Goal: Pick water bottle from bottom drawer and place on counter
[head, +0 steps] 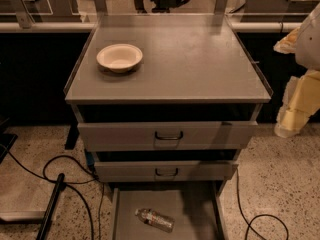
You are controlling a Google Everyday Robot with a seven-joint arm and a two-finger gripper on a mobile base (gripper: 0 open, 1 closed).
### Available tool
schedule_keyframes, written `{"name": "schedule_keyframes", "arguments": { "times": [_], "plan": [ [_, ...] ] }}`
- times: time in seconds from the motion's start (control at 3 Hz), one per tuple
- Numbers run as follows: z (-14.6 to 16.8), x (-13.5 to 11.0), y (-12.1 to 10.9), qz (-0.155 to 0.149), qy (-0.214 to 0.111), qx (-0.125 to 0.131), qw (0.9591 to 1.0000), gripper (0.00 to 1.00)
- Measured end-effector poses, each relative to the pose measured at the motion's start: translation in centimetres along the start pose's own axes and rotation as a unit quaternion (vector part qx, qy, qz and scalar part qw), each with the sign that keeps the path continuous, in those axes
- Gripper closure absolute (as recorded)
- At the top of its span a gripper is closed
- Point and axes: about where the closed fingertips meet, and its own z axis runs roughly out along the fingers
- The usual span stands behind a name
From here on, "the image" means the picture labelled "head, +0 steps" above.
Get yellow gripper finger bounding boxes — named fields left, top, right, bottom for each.
left=274, top=70, right=320, bottom=138
left=273, top=27, right=299, bottom=54

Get clear plastic water bottle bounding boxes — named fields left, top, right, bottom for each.
left=135, top=208, right=175, bottom=233

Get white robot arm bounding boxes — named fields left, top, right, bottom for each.
left=274, top=4, right=320, bottom=138

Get grey top drawer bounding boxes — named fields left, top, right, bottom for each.
left=78, top=121, right=257, bottom=152

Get grey drawer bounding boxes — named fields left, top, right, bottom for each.
left=78, top=121, right=257, bottom=152
left=108, top=187, right=229, bottom=240
left=94, top=161, right=237, bottom=182

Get grey drawer cabinet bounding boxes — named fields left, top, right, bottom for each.
left=63, top=13, right=274, bottom=240

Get grey bottom drawer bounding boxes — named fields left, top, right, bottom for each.
left=108, top=187, right=229, bottom=240

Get grey middle drawer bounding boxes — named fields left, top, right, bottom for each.
left=94, top=161, right=237, bottom=182

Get white paper bowl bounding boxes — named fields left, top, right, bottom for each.
left=96, top=44, right=143, bottom=73

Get black metal bar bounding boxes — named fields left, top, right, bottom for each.
left=36, top=173, right=65, bottom=240

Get white horizontal rail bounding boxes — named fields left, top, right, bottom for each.
left=0, top=22, right=300, bottom=33

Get black floor cable right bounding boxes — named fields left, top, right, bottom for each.
left=235, top=169, right=290, bottom=240

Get black floor cable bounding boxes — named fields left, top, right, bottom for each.
left=0, top=143, right=105, bottom=240
left=235, top=169, right=290, bottom=240

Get black floor cable left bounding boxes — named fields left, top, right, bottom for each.
left=0, top=143, right=105, bottom=240

